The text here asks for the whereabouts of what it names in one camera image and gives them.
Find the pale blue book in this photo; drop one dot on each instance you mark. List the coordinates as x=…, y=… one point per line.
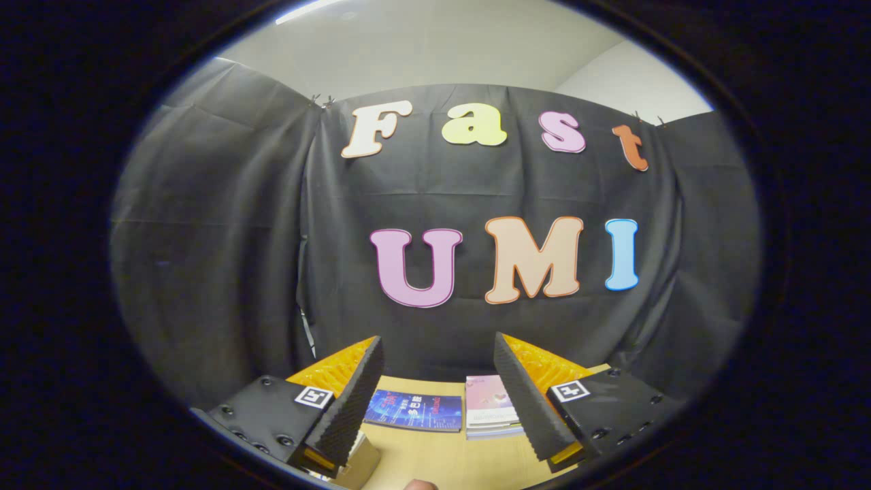
x=493, y=436

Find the pink cover book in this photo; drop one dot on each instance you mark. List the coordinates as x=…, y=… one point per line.
x=486, y=401

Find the blue cover book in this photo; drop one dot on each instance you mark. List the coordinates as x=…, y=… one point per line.
x=412, y=410

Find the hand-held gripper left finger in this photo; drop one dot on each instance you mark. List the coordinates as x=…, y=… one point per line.
x=354, y=401

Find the tan cardboard storage box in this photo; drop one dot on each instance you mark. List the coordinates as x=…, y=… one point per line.
x=360, y=464

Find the white thick book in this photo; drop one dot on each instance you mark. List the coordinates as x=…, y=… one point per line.
x=490, y=430

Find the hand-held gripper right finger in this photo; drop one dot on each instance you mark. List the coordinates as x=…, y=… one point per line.
x=524, y=401

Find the black backdrop cloth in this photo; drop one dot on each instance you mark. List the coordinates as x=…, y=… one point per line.
x=224, y=238

